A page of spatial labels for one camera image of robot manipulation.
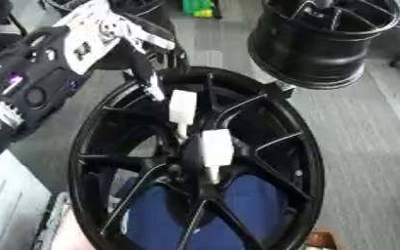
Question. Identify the green and yellow object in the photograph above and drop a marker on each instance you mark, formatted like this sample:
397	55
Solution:
198	8

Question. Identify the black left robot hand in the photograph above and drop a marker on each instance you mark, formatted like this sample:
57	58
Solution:
142	63

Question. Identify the white pin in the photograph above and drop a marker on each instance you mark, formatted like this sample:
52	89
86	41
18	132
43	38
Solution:
217	148
182	105

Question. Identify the blue fabric item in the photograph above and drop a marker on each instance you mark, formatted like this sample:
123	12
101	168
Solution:
249	208

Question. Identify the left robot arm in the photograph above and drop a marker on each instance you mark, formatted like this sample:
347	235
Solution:
38	74

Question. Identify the brown object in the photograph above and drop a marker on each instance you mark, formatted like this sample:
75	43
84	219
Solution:
322	241

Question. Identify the grey flat panel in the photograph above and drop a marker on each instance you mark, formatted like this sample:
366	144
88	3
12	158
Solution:
7	201

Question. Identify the black spoked wheel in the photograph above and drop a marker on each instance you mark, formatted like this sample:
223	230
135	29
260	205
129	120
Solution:
101	153

